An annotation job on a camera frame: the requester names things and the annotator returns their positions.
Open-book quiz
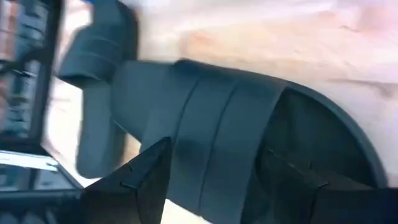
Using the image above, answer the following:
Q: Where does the black aluminium extrusion frame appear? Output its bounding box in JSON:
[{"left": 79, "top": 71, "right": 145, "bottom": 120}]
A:
[{"left": 0, "top": 0, "right": 85, "bottom": 206}]

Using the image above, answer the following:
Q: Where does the black rubber slide sandal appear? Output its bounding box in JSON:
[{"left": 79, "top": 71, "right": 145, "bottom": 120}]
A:
[
  {"left": 57, "top": 0, "right": 139, "bottom": 180},
  {"left": 110, "top": 58, "right": 389, "bottom": 224}
]

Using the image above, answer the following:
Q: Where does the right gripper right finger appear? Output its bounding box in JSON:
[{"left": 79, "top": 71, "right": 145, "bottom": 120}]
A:
[{"left": 242, "top": 149, "right": 398, "bottom": 224}]

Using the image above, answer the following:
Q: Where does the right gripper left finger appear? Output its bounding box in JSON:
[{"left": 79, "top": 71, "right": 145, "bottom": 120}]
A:
[{"left": 80, "top": 136, "right": 172, "bottom": 224}]

